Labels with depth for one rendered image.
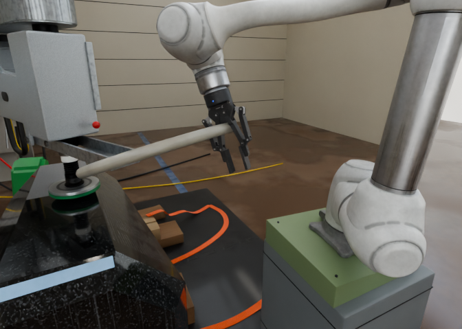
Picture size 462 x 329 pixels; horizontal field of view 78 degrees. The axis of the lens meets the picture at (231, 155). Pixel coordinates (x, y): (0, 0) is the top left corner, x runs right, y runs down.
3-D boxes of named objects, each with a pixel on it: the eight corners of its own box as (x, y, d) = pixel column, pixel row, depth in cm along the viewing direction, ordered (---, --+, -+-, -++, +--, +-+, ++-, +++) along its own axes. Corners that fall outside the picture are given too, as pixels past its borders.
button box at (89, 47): (86, 108, 131) (76, 42, 122) (92, 108, 133) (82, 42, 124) (95, 110, 126) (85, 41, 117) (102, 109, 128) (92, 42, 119)
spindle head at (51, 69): (16, 136, 136) (-8, 34, 122) (64, 128, 152) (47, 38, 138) (49, 149, 115) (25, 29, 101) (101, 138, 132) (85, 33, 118)
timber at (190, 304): (194, 322, 163) (194, 306, 159) (174, 330, 158) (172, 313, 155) (182, 286, 189) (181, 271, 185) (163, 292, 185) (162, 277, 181)
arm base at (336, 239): (339, 213, 112) (342, 200, 110) (386, 248, 93) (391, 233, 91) (300, 220, 105) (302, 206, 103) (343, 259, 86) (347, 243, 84)
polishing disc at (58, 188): (104, 176, 148) (103, 174, 148) (92, 194, 128) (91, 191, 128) (59, 178, 145) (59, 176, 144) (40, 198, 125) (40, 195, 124)
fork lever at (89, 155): (23, 144, 136) (21, 134, 135) (65, 136, 151) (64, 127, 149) (101, 174, 97) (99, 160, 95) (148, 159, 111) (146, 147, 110)
